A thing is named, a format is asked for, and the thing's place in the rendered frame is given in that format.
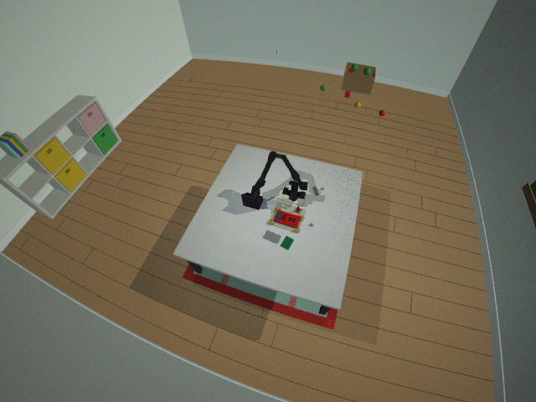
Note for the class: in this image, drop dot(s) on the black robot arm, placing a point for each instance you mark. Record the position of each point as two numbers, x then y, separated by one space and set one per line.
255 191

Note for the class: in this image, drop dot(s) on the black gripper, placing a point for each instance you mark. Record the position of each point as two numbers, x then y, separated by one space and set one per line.
299 194

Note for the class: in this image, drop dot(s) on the green flat square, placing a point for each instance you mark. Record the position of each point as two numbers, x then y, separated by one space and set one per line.
287 242

